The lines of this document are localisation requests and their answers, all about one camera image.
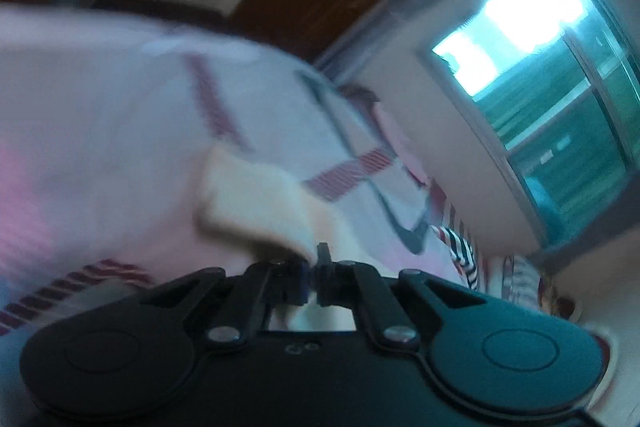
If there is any teal curtain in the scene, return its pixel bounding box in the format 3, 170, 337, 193
475, 34, 637, 239

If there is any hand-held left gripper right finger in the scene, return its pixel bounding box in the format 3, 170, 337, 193
315, 243, 489, 354

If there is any cream fleece garment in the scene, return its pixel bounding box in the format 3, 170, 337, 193
197, 146, 327, 260

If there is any striped pillow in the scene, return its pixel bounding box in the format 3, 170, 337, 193
487, 256, 548, 310

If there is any window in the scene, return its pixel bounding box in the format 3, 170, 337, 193
419, 0, 640, 253

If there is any pink cloth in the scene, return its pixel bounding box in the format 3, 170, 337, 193
377, 104, 432, 188

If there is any striped knit garment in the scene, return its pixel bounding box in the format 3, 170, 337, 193
434, 223, 482, 290

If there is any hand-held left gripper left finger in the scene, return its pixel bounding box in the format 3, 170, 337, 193
142, 258, 311, 354

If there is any pink white patterned bedspread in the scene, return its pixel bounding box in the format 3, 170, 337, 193
0, 2, 481, 339

